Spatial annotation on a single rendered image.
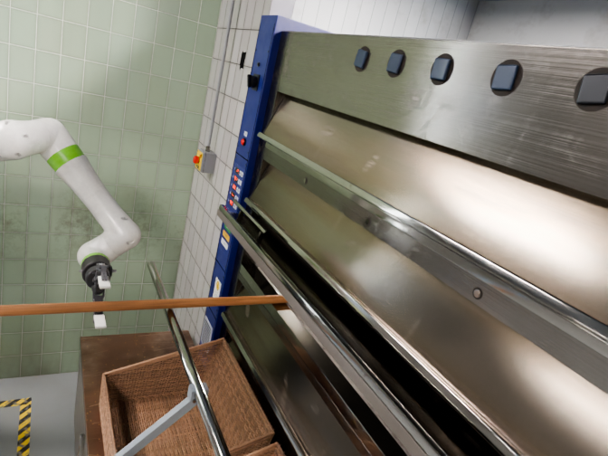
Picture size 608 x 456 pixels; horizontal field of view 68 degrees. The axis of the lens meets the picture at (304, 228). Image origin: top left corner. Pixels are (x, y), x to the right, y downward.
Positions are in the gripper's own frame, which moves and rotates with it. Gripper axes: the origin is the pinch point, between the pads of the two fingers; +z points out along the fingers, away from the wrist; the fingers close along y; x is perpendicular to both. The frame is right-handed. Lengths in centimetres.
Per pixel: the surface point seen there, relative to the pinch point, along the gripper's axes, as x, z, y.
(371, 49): -56, 21, -88
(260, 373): -53, 10, 24
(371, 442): -55, 65, 2
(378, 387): -41, 74, -24
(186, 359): -19.0, 26.6, 1.6
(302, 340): -57, 24, 1
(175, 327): -19.2, 10.8, 1.6
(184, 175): -52, -122, -10
